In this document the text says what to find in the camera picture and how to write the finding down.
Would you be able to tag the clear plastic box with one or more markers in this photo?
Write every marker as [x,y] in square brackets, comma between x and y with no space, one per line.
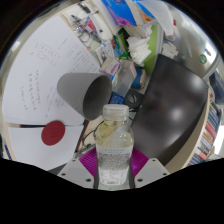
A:
[124,78]

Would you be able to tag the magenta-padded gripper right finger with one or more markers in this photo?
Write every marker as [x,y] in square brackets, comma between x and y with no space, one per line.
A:
[150,170]

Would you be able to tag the small blue electronics box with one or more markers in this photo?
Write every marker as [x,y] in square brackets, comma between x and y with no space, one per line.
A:
[116,98]

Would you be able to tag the blue tissue box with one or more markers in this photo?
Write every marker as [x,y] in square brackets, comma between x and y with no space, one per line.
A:
[116,11]

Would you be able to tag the stack of white napkins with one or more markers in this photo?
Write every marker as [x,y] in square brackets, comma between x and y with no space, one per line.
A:
[138,50]

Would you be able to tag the black computer monitor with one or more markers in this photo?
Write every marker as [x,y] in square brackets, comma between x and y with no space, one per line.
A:
[170,113]

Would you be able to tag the clear plastic water bottle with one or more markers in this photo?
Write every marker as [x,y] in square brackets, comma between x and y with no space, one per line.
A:
[115,150]

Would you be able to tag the blank white paper sheet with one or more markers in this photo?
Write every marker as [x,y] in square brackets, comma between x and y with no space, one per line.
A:
[30,148]

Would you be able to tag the flat round red coaster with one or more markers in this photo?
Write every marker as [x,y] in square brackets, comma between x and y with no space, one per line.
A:
[53,133]

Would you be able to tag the grey ribbed cup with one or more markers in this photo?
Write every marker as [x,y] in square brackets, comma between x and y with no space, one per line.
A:
[75,90]

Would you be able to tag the handwritten white paper sheet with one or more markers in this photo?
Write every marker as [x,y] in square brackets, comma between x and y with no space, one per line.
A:
[36,73]

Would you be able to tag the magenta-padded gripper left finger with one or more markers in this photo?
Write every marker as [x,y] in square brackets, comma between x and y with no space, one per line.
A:
[78,171]

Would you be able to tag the blue round container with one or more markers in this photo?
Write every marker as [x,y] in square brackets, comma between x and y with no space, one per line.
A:
[139,78]

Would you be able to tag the silver scissors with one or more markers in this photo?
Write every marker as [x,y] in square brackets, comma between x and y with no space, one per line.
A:
[83,34]

